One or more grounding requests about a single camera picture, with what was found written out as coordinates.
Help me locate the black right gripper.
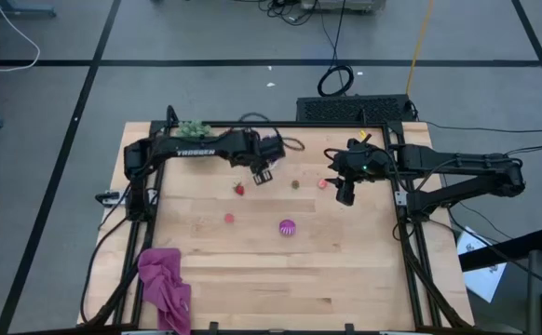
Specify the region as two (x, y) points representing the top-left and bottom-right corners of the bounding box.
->
(324, 138), (393, 208)

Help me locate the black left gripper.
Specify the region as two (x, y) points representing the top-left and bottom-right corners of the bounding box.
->
(229, 132), (287, 187)

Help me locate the black keyboard-like box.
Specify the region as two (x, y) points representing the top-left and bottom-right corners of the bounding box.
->
(295, 94), (416, 125)

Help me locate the green plant in white pot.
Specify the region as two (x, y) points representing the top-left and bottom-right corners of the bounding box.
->
(176, 119), (214, 140)

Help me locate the magenta cloth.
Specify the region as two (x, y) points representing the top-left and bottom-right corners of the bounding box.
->
(137, 248), (193, 335)

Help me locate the black device with white label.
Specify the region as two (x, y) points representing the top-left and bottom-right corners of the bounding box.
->
(94, 189), (128, 208)

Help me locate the white printed paper sheet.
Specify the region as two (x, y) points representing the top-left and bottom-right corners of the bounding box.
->
(455, 226), (508, 303)

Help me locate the grey equipment box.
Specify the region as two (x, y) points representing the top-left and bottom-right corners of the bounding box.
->
(300, 0), (387, 13)

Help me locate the grey furniture base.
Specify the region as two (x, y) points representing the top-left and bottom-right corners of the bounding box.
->
(0, 0), (58, 22)

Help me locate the black hanging cable with coil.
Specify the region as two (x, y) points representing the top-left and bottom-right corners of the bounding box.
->
(316, 0), (356, 98)

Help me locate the long black floor cable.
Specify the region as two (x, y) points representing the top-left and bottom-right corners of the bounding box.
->
(419, 119), (542, 135)

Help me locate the yellow hanging cable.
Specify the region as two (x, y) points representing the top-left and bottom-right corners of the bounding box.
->
(404, 0), (436, 97)

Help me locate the white floor cable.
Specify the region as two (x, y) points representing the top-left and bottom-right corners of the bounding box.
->
(0, 0), (42, 74)

